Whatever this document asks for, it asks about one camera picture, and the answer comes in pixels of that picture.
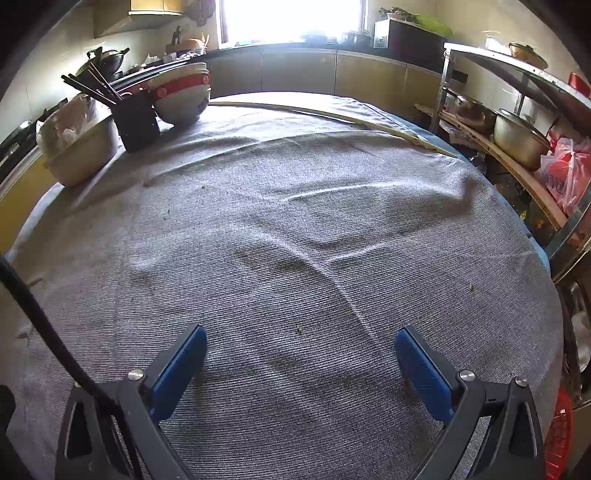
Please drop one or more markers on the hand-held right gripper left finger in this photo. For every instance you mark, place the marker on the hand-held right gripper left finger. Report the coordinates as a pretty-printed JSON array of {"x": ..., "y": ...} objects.
[{"x": 178, "y": 369}]

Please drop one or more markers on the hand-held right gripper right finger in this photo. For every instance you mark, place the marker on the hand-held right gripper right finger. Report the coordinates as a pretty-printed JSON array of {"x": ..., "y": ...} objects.
[{"x": 422, "y": 369}]

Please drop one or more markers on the red plastic basket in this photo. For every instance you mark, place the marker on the red plastic basket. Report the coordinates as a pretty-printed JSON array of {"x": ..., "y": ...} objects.
[{"x": 559, "y": 438}]

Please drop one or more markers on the grey ribbed table cloth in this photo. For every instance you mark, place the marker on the grey ribbed table cloth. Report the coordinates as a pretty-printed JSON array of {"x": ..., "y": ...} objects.
[{"x": 277, "y": 230}]

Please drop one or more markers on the metal storage rack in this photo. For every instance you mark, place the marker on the metal storage rack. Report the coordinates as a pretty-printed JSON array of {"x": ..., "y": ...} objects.
[{"x": 526, "y": 180}]

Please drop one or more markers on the beige plastic basin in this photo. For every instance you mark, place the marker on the beige plastic basin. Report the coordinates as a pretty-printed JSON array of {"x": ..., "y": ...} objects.
[{"x": 83, "y": 157}]

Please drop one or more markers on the blue table cover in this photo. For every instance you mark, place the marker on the blue table cover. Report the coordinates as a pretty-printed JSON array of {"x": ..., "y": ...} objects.
[{"x": 415, "y": 131}]

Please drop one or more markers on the pink plastic bag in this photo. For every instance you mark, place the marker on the pink plastic bag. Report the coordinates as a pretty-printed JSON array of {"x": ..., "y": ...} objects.
[{"x": 568, "y": 175}]

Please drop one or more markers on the large steel pot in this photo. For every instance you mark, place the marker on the large steel pot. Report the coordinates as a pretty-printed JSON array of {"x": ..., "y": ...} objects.
[{"x": 519, "y": 143}]

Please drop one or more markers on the black chopstick holder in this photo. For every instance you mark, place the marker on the black chopstick holder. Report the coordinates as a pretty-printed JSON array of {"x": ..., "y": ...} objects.
[{"x": 136, "y": 124}]

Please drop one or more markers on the small steel pot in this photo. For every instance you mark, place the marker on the small steel pot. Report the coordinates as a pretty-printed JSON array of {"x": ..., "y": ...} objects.
[{"x": 471, "y": 115}]

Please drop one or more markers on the clear plastic bag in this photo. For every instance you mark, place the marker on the clear plastic bag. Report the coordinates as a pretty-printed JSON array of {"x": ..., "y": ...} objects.
[{"x": 69, "y": 124}]

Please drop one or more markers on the long wooden strip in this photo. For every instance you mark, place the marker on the long wooden strip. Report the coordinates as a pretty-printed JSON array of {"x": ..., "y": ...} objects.
[{"x": 323, "y": 110}]

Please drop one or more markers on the white bowl with red band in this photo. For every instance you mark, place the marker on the white bowl with red band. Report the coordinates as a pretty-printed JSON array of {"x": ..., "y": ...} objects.
[{"x": 178, "y": 85}]

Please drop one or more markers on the bundle of black chopsticks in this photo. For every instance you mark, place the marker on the bundle of black chopsticks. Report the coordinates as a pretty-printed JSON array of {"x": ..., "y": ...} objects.
[{"x": 99, "y": 92}]

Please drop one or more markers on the black wok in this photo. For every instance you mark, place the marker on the black wok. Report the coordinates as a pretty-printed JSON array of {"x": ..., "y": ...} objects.
[{"x": 108, "y": 60}]

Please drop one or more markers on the yellow counter cabinets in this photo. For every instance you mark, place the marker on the yellow counter cabinets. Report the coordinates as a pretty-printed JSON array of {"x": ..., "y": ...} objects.
[{"x": 295, "y": 74}]

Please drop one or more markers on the black microwave oven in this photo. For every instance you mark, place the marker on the black microwave oven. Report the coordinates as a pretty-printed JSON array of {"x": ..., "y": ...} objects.
[{"x": 411, "y": 44}]

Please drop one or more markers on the steel lidded bowl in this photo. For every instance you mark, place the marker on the steel lidded bowl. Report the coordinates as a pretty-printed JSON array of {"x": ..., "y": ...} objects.
[{"x": 528, "y": 54}]

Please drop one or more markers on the potted plant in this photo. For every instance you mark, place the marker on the potted plant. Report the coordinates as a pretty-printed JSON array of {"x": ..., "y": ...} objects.
[{"x": 397, "y": 13}]

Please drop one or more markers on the yellow upper cabinet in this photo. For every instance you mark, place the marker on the yellow upper cabinet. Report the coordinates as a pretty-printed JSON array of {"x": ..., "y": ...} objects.
[{"x": 138, "y": 14}]

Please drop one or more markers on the kitchen window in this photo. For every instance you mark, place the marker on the kitchen window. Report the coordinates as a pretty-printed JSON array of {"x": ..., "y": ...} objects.
[{"x": 291, "y": 21}]

